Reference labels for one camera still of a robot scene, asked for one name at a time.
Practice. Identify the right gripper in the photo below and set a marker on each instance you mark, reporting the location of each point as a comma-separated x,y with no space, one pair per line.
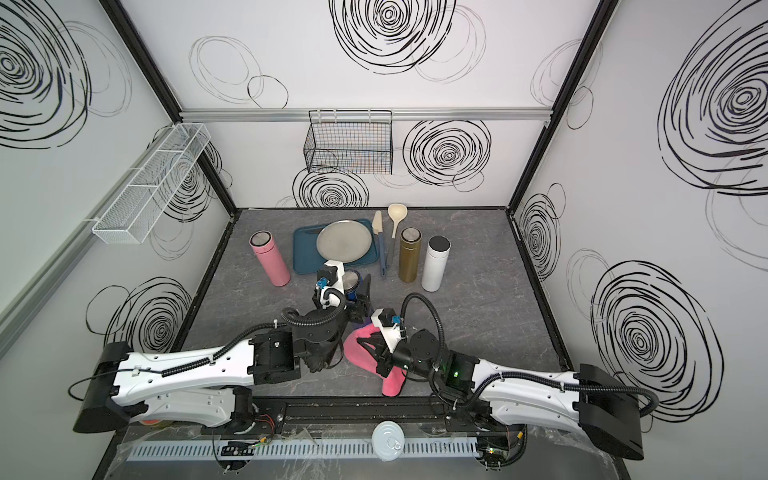
384,357

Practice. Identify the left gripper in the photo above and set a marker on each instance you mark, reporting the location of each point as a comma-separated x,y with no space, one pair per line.
361,310

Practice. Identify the pink microfiber cloth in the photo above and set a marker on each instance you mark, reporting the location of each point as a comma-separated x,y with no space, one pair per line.
355,353

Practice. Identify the pink thermos steel lid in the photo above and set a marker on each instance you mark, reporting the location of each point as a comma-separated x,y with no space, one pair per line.
266,251

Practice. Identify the blue thermos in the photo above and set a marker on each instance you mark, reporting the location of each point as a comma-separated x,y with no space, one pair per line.
353,283

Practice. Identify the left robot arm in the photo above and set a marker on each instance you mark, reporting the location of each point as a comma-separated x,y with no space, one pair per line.
213,387

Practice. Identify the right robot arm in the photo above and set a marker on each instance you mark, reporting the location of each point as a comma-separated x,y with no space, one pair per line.
589,402

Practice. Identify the gold thermos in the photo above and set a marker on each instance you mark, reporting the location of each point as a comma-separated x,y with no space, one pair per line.
410,245

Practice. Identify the white thermos black lid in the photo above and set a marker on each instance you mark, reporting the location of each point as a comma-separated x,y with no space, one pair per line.
438,250

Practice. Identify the grey round plate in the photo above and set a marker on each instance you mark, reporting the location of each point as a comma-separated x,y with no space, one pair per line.
347,241

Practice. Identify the teal plastic tray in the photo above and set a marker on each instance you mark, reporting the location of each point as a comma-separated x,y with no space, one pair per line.
306,259

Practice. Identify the white round cap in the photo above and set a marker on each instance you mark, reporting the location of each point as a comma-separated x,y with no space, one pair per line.
388,441

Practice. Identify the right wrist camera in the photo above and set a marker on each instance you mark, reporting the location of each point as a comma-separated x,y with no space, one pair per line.
389,324

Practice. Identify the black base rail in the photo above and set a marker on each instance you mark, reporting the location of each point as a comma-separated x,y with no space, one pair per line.
288,412

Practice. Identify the cream spatula blue handle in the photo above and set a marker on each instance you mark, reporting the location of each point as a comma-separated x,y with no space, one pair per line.
377,228

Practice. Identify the cream ladle grey handle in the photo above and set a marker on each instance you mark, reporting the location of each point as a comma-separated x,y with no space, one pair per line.
397,212

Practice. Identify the black wire basket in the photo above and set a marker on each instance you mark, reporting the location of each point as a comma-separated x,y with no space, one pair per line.
353,147

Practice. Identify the white wire rack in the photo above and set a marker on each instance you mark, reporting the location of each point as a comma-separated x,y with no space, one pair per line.
168,182

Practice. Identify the white slotted cable duct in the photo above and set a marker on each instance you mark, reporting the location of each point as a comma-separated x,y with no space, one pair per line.
297,449

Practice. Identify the aluminium wall rail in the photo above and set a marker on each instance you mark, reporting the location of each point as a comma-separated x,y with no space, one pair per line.
241,115

